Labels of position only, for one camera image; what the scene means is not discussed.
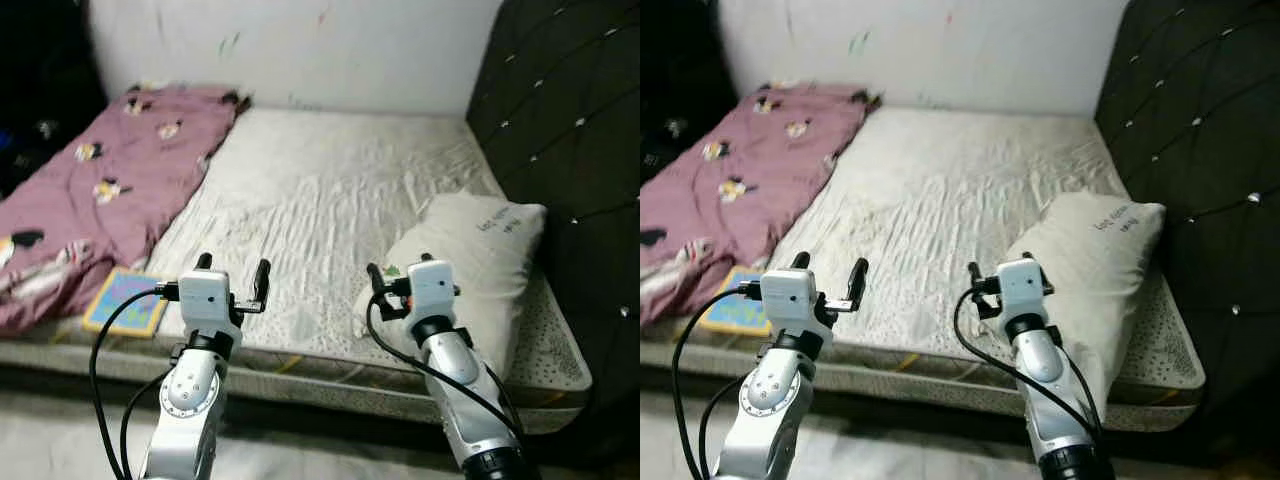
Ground grey quilted mattress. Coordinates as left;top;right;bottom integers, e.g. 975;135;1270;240
640;105;1207;434
0;105;594;434

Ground white pillow with lettering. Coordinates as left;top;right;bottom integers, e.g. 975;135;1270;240
984;191;1167;412
351;191;550;387

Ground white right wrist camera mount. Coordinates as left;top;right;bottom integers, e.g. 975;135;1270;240
406;259;460;320
996;257;1049;317

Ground black tufted headboard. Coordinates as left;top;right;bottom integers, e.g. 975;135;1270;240
1094;0;1280;443
466;0;641;463

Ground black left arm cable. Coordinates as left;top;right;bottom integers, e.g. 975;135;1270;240
87;284;182;480
671;282;767;480

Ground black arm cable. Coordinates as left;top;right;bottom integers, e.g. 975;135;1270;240
952;289;1107;443
364;294;527;443
671;282;767;480
87;284;182;480

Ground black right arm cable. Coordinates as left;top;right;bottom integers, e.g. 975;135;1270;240
952;289;1107;443
364;294;527;443

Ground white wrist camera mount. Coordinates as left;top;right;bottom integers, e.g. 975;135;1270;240
761;267;822;334
406;259;460;320
177;269;234;337
996;257;1049;317

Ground blue yellow children's book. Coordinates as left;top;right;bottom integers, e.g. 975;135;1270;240
81;267;172;339
696;264;774;337

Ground purple mouse print blanket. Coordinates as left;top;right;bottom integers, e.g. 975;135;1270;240
640;85;882;327
0;85;252;337

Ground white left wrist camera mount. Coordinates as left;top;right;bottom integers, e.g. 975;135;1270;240
177;269;234;337
761;267;822;334

